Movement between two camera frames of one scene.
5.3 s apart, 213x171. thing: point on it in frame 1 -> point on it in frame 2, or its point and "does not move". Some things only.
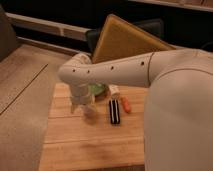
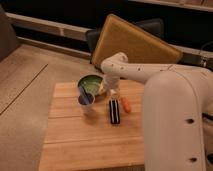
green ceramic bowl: x=97 y=89 does not move
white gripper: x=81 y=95 -> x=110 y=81
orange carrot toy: x=126 y=104 does not move
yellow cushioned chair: x=118 y=39 does not move
